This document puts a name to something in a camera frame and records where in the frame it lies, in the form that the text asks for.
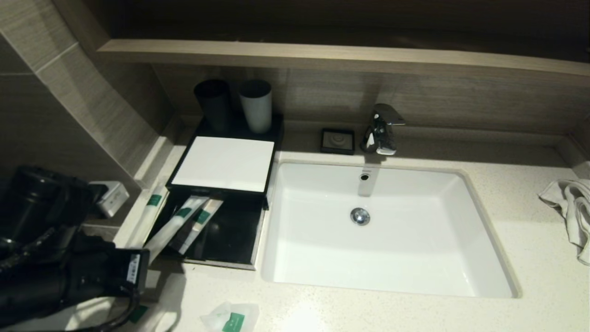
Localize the slim frosted sleeve green label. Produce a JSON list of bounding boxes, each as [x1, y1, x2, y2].
[[177, 198, 225, 255]]

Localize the toothbrush kit frosted sleeve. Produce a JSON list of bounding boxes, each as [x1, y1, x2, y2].
[[127, 184, 170, 250], [144, 196, 210, 267]]

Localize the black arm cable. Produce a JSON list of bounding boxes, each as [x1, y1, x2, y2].
[[65, 286, 142, 332]]

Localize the black glossy box drawer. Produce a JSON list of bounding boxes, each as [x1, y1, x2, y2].
[[141, 188, 269, 271]]

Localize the grey tumbler cup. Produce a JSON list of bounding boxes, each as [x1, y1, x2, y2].
[[238, 80, 273, 134]]

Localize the white rectangular sink basin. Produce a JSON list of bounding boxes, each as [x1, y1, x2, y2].
[[261, 159, 522, 299]]

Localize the dark tumbler cup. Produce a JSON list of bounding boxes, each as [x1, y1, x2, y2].
[[193, 79, 232, 133]]

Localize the wooden wall shelf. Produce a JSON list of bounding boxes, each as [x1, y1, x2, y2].
[[97, 39, 590, 77]]

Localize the white crumpled towel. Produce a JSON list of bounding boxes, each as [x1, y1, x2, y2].
[[538, 179, 590, 266]]

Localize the chrome sink drain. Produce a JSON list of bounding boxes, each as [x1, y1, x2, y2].
[[350, 207, 371, 226]]

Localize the black square soap dish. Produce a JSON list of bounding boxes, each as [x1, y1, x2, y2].
[[320, 128, 355, 155]]

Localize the green-label amenity packet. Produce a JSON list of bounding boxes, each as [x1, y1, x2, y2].
[[122, 302, 179, 332], [201, 301, 260, 332]]

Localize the white ribbed tray mat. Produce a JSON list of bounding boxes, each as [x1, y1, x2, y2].
[[171, 136, 276, 193]]

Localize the chrome sink faucet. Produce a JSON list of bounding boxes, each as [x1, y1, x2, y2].
[[360, 103, 406, 155]]

